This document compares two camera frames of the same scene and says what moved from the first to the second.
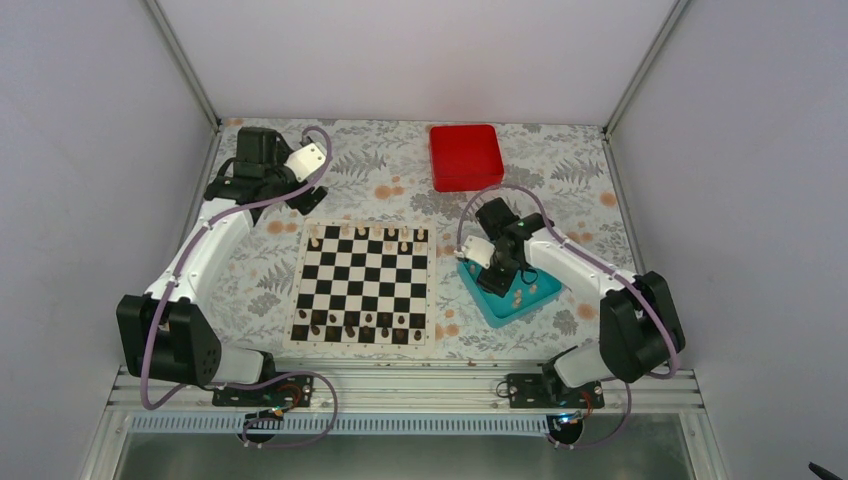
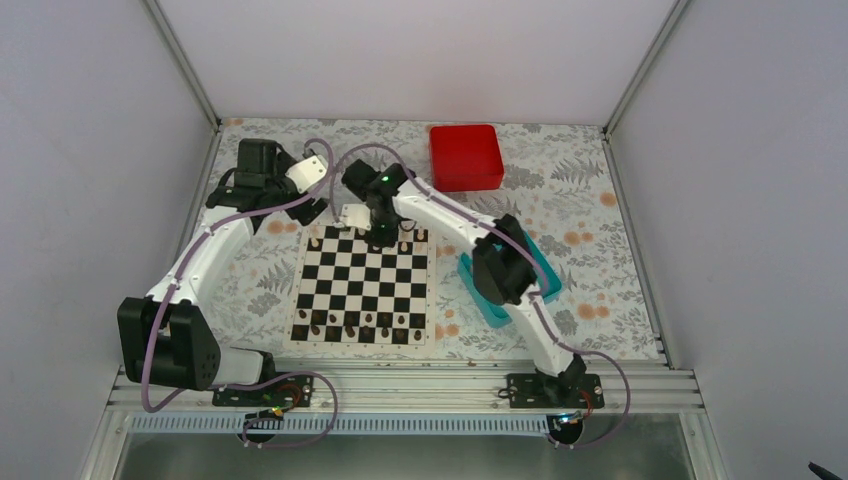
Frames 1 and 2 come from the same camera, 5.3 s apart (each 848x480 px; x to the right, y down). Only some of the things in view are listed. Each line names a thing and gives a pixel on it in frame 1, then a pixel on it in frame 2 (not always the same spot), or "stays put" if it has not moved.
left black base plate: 283,392 stays put
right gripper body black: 505,278 to 389,231
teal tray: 532,289 stays put
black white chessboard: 363,285 stays put
